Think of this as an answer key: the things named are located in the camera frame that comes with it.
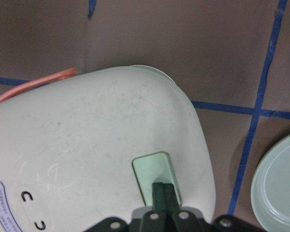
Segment white rice cooker orange handle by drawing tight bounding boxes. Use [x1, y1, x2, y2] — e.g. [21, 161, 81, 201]
[0, 64, 217, 232]

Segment green plate near potato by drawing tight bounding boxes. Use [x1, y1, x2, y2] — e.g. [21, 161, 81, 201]
[250, 135, 290, 232]

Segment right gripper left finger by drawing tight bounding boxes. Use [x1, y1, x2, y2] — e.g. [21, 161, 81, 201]
[87, 183, 166, 232]

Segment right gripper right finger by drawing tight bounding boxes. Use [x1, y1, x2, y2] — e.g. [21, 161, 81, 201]
[162, 183, 261, 232]

